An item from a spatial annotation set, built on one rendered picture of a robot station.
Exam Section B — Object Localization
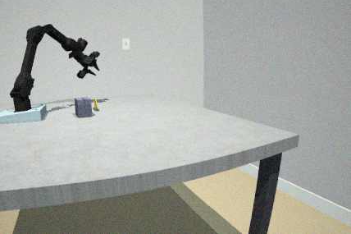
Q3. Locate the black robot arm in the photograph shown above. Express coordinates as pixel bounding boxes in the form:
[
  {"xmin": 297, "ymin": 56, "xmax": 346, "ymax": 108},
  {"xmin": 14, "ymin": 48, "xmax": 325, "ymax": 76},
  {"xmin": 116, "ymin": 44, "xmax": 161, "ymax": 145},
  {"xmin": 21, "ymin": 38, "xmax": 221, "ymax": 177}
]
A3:
[{"xmin": 10, "ymin": 24, "xmax": 96, "ymax": 112}]

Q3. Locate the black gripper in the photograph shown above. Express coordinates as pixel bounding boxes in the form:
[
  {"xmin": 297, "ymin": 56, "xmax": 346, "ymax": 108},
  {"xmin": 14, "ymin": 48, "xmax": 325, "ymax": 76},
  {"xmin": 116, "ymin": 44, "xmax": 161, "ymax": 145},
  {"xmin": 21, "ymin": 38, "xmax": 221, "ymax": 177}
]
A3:
[{"xmin": 77, "ymin": 51, "xmax": 100, "ymax": 79}]

